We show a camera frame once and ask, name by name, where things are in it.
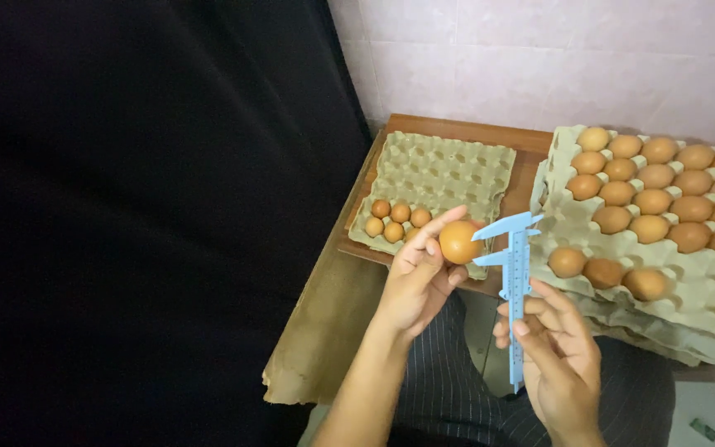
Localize brown cardboard sheet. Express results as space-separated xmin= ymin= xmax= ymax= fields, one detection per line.
xmin=262 ymin=233 xmax=391 ymax=406

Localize large group of brown eggs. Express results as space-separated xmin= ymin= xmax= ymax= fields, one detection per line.
xmin=547 ymin=127 xmax=715 ymax=303

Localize grey cardboard egg tray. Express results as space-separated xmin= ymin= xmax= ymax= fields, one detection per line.
xmin=348 ymin=131 xmax=518 ymax=281

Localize small green scrap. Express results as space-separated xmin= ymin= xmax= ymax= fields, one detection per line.
xmin=689 ymin=418 xmax=715 ymax=443

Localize person's dark striped trousers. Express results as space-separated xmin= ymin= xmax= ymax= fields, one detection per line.
xmin=387 ymin=291 xmax=678 ymax=447

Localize stack of cardboard egg trays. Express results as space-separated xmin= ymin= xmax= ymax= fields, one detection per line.
xmin=528 ymin=124 xmax=715 ymax=368

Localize light blue plastic caliper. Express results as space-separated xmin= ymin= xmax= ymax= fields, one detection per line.
xmin=471 ymin=212 xmax=545 ymax=394

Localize brown chicken egg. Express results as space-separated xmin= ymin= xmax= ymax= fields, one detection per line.
xmin=439 ymin=220 xmax=485 ymax=266

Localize black cloth curtain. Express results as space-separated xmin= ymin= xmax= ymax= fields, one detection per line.
xmin=0 ymin=0 xmax=375 ymax=447

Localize person's right hand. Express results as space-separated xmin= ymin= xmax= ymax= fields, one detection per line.
xmin=493 ymin=278 xmax=604 ymax=437

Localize person's left hand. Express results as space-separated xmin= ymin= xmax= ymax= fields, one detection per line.
xmin=375 ymin=205 xmax=470 ymax=341

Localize small group of brown eggs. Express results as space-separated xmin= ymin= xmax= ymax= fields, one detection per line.
xmin=364 ymin=199 xmax=433 ymax=245

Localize brown wooden table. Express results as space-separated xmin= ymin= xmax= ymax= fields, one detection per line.
xmin=338 ymin=113 xmax=555 ymax=299

